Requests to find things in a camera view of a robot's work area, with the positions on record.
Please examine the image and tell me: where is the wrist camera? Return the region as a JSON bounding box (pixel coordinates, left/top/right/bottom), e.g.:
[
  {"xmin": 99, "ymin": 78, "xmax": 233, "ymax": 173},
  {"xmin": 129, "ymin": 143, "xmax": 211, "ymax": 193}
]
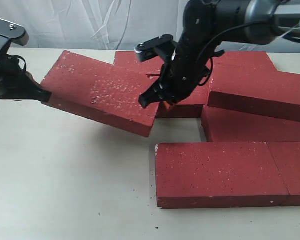
[
  {"xmin": 134, "ymin": 34, "xmax": 178, "ymax": 63},
  {"xmin": 0, "ymin": 18, "xmax": 29, "ymax": 55}
]

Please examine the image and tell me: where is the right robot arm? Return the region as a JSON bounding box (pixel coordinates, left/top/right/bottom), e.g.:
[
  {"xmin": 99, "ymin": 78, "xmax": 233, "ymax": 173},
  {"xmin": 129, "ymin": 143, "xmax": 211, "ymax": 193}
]
[{"xmin": 134, "ymin": 0, "xmax": 300, "ymax": 108}]

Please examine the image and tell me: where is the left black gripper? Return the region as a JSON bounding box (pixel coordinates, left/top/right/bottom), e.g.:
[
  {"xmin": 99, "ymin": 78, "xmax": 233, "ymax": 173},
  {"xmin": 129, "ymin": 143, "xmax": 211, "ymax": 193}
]
[{"xmin": 0, "ymin": 54, "xmax": 52, "ymax": 103}]

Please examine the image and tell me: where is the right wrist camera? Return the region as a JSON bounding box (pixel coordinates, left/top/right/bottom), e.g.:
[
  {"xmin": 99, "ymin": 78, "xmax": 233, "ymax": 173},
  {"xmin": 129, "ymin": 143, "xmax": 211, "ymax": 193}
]
[{"xmin": 134, "ymin": 34, "xmax": 178, "ymax": 63}]

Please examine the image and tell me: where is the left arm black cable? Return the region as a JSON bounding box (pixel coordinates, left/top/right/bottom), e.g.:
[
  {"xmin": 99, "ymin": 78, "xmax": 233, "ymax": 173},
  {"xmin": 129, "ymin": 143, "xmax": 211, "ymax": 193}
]
[{"xmin": 4, "ymin": 54, "xmax": 28, "ymax": 76}]

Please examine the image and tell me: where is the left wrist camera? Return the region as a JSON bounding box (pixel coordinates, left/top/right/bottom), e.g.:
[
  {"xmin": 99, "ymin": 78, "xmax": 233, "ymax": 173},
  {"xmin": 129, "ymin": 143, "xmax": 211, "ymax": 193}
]
[{"xmin": 0, "ymin": 18, "xmax": 29, "ymax": 55}]

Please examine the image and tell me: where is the hidden lower right red brick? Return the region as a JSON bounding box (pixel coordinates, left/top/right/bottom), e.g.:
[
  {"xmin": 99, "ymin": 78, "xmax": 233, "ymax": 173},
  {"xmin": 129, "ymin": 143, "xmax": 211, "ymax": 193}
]
[{"xmin": 201, "ymin": 105, "xmax": 300, "ymax": 142}]

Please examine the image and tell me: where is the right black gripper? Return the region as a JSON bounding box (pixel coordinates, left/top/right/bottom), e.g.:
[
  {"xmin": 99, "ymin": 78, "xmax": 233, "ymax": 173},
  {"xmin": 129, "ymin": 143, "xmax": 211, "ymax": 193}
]
[{"xmin": 138, "ymin": 34, "xmax": 221, "ymax": 110}]

